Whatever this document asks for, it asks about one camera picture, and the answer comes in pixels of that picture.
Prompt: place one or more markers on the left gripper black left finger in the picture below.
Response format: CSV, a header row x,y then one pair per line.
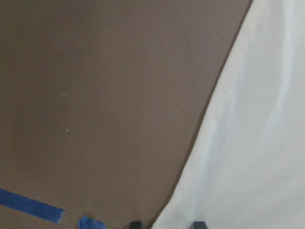
x,y
136,225

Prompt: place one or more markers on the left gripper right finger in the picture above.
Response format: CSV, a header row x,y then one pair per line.
x,y
199,225

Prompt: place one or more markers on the cream cat print t-shirt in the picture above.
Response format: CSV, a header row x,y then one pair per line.
x,y
247,166

